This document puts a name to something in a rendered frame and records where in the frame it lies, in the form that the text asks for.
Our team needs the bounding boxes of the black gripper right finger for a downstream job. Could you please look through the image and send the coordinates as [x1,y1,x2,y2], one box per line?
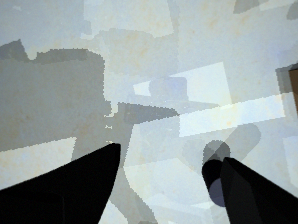
[220,157,298,224]

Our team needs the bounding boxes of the tan square block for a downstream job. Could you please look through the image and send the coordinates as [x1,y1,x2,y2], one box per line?
[288,68,298,117]

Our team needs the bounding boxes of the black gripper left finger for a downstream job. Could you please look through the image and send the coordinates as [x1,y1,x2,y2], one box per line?
[0,143,121,224]

